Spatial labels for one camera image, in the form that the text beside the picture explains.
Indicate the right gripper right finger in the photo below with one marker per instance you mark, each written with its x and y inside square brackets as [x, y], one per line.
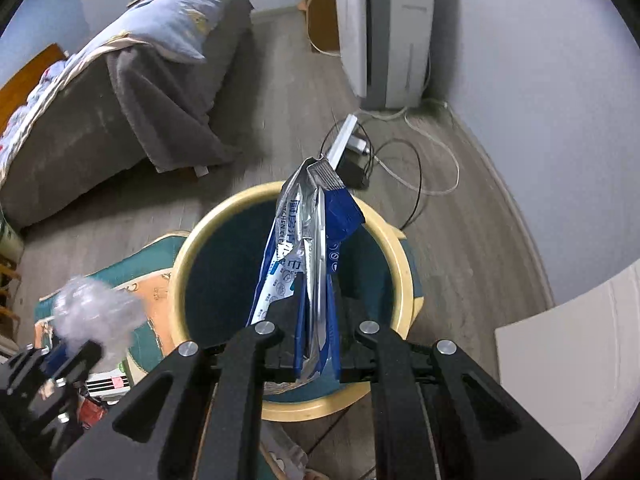
[436, 413]

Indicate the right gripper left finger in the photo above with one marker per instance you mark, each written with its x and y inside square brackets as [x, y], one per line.
[196, 416]

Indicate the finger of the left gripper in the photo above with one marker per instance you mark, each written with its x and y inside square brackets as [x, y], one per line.
[39, 387]

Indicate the clear plastic wrap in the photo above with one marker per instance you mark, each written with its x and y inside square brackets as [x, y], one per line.
[86, 309]

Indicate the blue silver snack wrapper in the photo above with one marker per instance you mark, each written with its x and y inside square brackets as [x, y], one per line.
[315, 214]

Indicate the yellow teal trash bin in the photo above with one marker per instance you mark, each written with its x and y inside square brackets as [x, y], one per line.
[213, 279]

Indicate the white board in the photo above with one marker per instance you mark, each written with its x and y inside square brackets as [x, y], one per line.
[575, 367]

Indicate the teal orange horse rug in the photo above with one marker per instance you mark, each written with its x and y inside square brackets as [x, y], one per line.
[146, 273]

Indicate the wooden headboard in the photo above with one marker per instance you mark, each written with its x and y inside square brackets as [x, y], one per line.
[15, 92]

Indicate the white power strip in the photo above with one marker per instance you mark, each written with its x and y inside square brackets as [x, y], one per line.
[344, 141]

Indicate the bed with grey cover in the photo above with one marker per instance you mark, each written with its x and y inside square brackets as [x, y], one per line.
[126, 106]

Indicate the light blue quilt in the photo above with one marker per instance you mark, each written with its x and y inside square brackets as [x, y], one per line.
[177, 29]

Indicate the white air purifier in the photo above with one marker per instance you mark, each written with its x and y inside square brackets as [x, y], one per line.
[384, 48]

